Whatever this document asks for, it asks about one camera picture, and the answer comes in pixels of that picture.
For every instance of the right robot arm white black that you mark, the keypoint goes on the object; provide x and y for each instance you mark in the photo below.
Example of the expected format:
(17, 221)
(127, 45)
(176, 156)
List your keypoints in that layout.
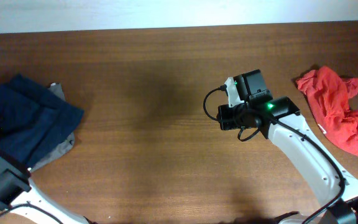
(251, 105)

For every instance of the red mesh garment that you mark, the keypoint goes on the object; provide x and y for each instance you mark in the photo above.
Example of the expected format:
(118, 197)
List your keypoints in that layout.
(328, 97)

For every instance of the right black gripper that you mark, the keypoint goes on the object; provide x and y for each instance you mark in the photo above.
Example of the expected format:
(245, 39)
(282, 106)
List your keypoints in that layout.
(224, 120)

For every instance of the grey folded garment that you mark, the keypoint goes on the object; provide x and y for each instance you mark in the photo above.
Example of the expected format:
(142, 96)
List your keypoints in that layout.
(65, 146)

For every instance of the navy blue shorts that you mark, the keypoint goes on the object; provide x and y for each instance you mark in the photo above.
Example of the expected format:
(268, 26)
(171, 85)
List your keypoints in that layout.
(35, 120)

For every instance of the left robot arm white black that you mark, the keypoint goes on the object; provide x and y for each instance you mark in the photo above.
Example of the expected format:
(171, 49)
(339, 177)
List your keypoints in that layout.
(20, 195)

